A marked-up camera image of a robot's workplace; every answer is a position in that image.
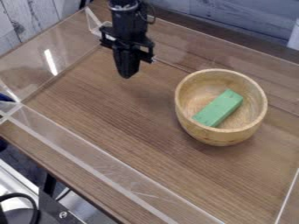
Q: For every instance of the clear acrylic front barrier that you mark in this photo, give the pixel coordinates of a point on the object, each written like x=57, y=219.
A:
x=119, y=148

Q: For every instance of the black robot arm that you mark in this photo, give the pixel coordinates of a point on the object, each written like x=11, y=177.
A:
x=125, y=36

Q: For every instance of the clear acrylic corner bracket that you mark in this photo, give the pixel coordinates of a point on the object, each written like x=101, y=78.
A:
x=95, y=24

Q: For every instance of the light wooden bowl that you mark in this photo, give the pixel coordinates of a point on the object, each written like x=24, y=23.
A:
x=198, y=89

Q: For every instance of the green rectangular block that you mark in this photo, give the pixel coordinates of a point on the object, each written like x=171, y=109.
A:
x=219, y=109

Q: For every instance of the black metal table leg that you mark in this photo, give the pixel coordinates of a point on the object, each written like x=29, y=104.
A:
x=52, y=211

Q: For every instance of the blue object at left edge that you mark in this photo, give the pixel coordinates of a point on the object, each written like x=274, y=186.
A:
x=5, y=98

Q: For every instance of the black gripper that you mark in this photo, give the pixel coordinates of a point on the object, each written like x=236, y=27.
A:
x=125, y=37

